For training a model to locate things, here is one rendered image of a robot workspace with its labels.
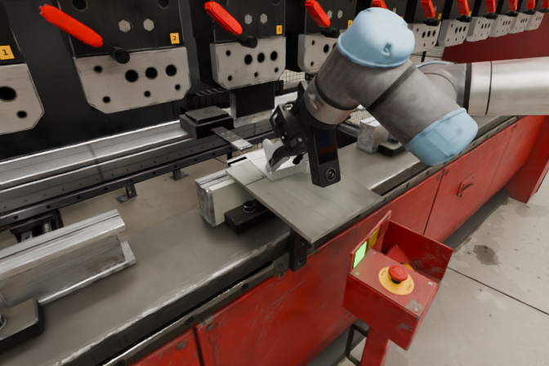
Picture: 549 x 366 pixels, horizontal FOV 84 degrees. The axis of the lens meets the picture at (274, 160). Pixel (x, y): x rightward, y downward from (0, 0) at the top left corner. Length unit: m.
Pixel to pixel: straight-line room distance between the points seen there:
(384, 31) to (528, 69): 0.21
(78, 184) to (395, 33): 0.73
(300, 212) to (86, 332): 0.38
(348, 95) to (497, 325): 1.59
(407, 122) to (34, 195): 0.76
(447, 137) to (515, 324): 1.59
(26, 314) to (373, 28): 0.62
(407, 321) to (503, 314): 1.22
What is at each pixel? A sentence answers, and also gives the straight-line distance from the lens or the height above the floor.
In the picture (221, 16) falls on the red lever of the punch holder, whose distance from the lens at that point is 0.50.
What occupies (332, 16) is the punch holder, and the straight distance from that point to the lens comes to 0.71.
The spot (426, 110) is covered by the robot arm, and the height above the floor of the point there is 1.21.
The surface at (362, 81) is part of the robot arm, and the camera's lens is 0.37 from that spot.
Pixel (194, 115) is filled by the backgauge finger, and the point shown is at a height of 1.03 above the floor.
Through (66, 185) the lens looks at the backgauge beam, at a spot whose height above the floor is 0.94.
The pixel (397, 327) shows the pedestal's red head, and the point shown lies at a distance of 0.77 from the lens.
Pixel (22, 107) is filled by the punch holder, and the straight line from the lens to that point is 0.49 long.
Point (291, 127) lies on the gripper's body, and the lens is 0.50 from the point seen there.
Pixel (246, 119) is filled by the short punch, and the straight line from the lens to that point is 0.65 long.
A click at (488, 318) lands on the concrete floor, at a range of 1.88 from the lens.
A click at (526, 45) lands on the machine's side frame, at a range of 2.59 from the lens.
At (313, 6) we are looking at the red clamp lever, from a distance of 0.61.
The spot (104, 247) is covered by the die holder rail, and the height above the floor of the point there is 0.94.
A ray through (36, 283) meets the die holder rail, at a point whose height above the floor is 0.92.
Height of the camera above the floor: 1.33
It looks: 29 degrees down
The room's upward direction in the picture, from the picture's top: straight up
